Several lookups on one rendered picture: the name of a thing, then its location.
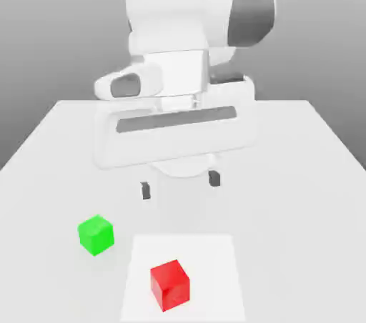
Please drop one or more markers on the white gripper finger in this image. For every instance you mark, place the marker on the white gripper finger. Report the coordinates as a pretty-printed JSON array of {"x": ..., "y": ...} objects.
[
  {"x": 214, "y": 178},
  {"x": 145, "y": 190}
]

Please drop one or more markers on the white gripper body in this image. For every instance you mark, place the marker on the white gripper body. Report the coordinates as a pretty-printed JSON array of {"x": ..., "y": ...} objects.
[{"x": 177, "y": 143}]

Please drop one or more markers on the small green cube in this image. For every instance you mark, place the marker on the small green cube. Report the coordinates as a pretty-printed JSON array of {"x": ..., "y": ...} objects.
[{"x": 95, "y": 235}]

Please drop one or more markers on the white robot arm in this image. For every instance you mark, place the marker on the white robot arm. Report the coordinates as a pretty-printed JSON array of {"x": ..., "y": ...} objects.
[{"x": 165, "y": 8}]

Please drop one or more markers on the small red cube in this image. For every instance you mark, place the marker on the small red cube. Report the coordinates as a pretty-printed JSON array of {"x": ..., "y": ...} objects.
[{"x": 170, "y": 285}]

